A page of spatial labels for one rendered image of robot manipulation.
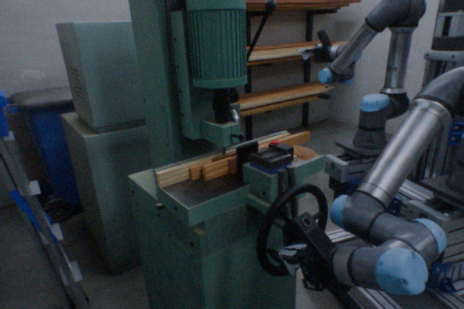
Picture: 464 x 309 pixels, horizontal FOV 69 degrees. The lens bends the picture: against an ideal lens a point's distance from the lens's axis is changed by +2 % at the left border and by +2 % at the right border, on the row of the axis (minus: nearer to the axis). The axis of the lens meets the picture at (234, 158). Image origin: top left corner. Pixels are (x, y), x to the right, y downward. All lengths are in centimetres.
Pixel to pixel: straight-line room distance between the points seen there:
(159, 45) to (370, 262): 91
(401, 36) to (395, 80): 18
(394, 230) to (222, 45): 66
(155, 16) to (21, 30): 210
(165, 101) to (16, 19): 213
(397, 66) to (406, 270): 121
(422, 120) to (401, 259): 37
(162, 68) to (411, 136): 80
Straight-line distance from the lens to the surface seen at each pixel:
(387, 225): 75
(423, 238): 73
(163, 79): 122
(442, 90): 92
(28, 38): 322
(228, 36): 102
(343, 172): 159
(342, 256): 71
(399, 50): 171
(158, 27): 120
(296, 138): 141
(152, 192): 130
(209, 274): 112
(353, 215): 78
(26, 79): 323
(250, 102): 357
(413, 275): 66
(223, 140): 110
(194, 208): 96
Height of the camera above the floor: 137
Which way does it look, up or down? 22 degrees down
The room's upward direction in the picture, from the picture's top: 2 degrees counter-clockwise
